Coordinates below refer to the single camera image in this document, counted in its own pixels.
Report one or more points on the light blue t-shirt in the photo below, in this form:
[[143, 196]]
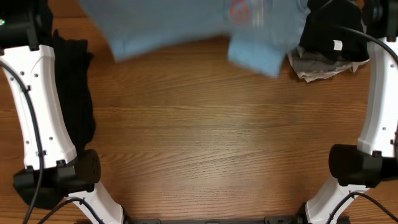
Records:
[[261, 32]]

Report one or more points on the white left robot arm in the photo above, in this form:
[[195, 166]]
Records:
[[29, 23]]

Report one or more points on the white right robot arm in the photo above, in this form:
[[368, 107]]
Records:
[[356, 169]]

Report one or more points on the folded beige garment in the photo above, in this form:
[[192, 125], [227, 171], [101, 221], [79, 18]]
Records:
[[309, 77]]

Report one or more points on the folded grey garment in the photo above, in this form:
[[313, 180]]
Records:
[[303, 61]]

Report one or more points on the black garment on left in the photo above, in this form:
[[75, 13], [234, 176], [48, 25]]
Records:
[[74, 93]]

